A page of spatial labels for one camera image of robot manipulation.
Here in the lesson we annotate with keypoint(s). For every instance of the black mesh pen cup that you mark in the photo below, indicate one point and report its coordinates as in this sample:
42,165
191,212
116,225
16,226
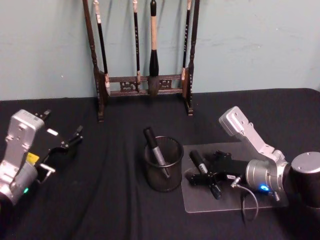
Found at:
163,176

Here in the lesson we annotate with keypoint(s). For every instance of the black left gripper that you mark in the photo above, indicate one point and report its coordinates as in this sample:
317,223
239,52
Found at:
53,143

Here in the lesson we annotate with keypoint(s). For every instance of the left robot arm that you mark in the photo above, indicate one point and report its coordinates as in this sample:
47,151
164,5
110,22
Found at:
17,140

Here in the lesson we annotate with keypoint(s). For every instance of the black and grey marker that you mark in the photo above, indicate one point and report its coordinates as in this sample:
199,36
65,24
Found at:
200,165
157,152

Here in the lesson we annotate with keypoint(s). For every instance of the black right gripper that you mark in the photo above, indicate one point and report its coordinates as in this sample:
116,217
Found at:
235,170

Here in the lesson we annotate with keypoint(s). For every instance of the black table cloth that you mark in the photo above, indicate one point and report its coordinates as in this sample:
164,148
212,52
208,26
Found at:
112,212

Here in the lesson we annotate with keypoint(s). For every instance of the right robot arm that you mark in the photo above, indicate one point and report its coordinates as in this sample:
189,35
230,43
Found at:
305,175

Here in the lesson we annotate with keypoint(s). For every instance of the thin black calligraphy brush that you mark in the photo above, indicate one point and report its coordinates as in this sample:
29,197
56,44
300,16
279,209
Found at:
102,42
136,42
186,42

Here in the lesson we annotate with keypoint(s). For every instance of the dark wooden brush rack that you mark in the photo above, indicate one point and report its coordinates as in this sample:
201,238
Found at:
120,79

